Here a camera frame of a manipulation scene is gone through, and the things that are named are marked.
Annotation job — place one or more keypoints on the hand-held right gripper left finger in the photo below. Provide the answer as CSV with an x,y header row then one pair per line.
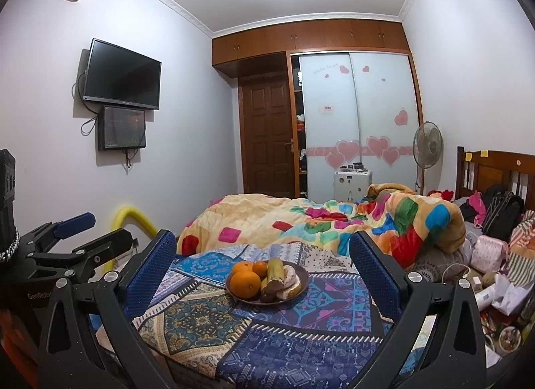
x,y
150,274

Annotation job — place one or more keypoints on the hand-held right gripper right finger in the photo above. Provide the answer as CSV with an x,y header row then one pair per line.
x,y
373,276

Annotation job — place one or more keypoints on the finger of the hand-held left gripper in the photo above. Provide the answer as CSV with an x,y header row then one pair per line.
x,y
104,247
75,224

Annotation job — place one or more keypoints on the pink pomelo segment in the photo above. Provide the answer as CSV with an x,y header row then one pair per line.
x,y
293,274

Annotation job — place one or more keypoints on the large orange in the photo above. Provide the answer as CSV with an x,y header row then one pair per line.
x,y
244,283

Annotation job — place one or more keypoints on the purple plate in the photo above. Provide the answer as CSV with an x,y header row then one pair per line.
x,y
250,300

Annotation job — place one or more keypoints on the small orange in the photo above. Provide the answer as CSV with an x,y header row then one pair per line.
x,y
260,268

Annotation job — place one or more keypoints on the yellow foam tube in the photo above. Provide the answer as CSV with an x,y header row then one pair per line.
x,y
125,211

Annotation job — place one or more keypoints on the grey patterned pillow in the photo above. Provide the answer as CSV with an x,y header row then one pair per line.
x,y
439,265

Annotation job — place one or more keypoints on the patchwork bedspread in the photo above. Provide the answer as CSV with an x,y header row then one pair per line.
x,y
200,322

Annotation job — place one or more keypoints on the medium orange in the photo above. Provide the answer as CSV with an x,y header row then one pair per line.
x,y
240,267

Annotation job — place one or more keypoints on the white box appliance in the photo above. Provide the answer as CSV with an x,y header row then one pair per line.
x,y
351,186

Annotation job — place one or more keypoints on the banana with brown end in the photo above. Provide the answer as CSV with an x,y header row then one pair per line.
x,y
272,274

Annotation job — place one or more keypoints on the pink bag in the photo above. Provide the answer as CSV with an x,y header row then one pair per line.
x,y
491,253

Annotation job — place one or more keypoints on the colourful checked blanket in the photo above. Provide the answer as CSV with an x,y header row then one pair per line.
x,y
259,213

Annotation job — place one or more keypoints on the magenta cloth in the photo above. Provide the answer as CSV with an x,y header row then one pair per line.
x,y
476,203

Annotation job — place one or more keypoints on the white paper bag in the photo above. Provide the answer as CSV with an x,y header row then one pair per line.
x,y
508,295

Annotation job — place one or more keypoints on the standing fan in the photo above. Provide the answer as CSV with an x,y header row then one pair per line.
x,y
428,142

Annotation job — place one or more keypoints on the black bag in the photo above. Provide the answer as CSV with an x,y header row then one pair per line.
x,y
501,209

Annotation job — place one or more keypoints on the small round bowl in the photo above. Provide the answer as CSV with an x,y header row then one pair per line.
x,y
510,339

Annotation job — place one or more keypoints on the striped bag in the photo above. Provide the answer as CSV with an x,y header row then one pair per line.
x,y
522,247

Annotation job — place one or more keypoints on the wooden headboard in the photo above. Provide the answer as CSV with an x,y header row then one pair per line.
x,y
493,171

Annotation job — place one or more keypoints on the wardrobe with heart stickers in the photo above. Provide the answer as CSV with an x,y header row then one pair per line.
x,y
376,104

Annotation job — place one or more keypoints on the brown wooden door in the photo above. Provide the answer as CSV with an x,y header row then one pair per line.
x,y
265,138

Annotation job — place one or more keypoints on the wooden overhead cabinets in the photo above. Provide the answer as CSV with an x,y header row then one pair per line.
x,y
313,35

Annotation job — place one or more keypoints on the small wall monitor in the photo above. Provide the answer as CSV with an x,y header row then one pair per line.
x,y
121,127

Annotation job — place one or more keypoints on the wall-mounted television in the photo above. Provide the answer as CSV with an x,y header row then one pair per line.
x,y
121,75

